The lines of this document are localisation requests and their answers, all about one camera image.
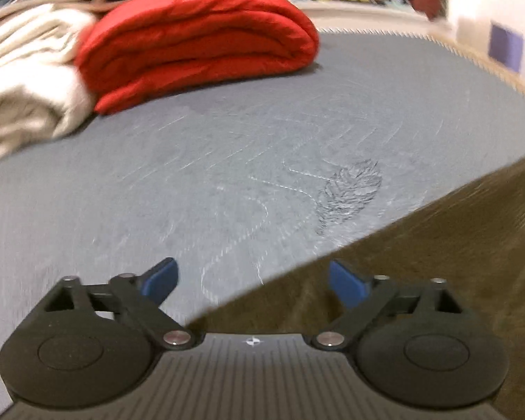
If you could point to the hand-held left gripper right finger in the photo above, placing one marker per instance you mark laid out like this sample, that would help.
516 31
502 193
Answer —
348 284

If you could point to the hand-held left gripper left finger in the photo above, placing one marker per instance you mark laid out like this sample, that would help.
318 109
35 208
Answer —
159 279

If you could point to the olive green ribbed pants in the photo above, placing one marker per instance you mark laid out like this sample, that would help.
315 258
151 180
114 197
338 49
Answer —
442 280

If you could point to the grey quilted mattress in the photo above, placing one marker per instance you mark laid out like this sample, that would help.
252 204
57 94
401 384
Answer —
179 162

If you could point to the red folded blanket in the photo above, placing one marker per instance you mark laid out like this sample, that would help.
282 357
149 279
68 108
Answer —
192 39

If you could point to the cream folded blanket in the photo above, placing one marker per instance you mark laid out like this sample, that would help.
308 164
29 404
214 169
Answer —
22 78

